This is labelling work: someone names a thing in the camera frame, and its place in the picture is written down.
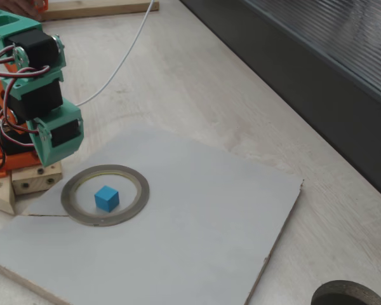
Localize blue cube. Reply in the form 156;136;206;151
94;185;120;213

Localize person's bare hand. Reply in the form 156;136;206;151
4;0;47;22

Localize wooden base block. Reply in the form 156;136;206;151
11;151;64;195

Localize triangular wooden wedge block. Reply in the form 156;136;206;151
0;175;16;215

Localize white-topped plywood board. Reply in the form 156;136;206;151
0;122;305;305

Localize frosted glass desk partition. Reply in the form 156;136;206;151
180;0;381;206

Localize red white black servo wire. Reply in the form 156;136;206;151
0;44;51;136
0;126;36;159

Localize grey ring of tape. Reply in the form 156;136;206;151
60;164;150;227

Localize white USB cable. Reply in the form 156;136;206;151
75;0;156;107

